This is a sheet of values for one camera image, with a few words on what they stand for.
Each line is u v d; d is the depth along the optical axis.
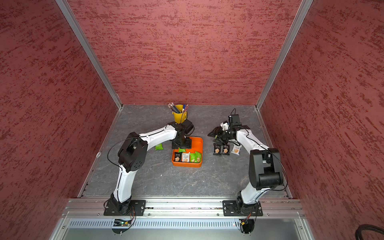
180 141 0.81
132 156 0.54
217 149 0.95
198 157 0.90
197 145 0.99
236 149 0.95
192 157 0.90
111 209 0.73
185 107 1.06
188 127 0.80
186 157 0.90
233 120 0.74
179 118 1.09
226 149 0.95
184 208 0.76
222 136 0.80
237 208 0.67
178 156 0.91
